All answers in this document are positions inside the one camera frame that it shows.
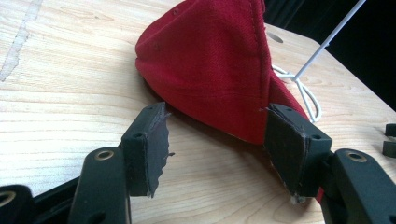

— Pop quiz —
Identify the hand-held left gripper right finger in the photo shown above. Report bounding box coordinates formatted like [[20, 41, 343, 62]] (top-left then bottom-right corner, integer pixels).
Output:
[[262, 103, 333, 205]]

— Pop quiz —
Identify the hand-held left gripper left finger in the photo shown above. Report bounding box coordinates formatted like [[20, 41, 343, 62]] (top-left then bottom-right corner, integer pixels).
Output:
[[120, 101, 176, 199]]

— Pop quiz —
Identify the red cap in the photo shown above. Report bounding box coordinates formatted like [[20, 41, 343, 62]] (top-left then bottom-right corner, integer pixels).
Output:
[[134, 0, 310, 146]]

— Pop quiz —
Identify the white cable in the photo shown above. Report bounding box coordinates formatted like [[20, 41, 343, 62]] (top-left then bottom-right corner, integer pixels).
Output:
[[271, 0, 368, 123]]

